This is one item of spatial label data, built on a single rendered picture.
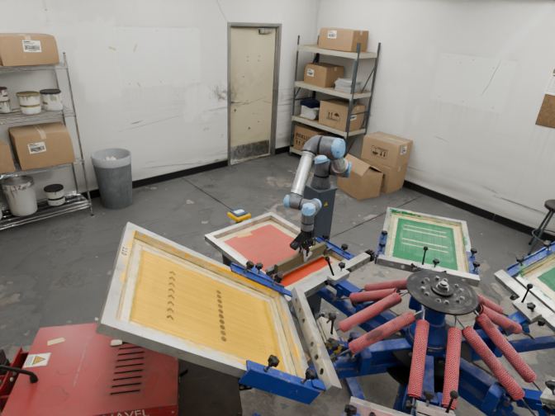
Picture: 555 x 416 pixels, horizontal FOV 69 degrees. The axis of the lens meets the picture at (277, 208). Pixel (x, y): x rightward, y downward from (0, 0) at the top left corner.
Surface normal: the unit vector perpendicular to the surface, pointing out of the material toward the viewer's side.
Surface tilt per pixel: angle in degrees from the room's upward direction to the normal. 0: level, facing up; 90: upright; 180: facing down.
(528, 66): 90
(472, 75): 90
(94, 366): 0
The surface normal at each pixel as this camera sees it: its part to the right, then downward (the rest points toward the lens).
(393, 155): -0.69, 0.29
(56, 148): 0.62, 0.37
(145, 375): 0.06, -0.89
